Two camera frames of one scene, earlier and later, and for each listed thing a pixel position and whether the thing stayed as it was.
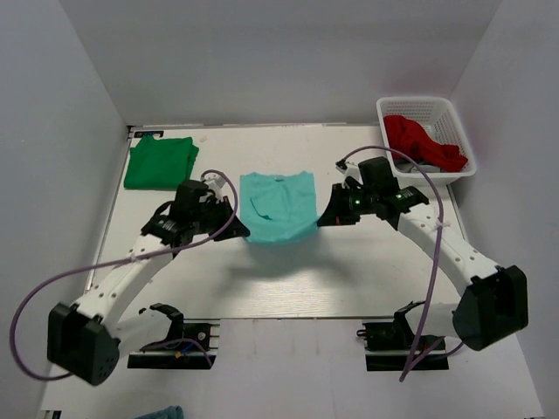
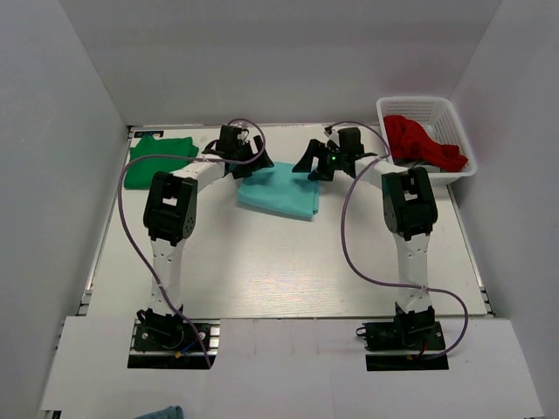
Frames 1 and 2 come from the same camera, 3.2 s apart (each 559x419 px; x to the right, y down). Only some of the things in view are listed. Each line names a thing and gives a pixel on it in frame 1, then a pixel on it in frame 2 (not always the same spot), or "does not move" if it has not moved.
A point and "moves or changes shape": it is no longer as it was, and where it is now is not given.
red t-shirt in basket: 412,139 does not move
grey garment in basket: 403,166 does not move
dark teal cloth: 170,412 does not move
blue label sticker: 155,133 does not move
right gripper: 334,210 to 318,149
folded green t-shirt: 160,163 does not move
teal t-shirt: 278,208 moves or changes shape
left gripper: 235,229 to 263,161
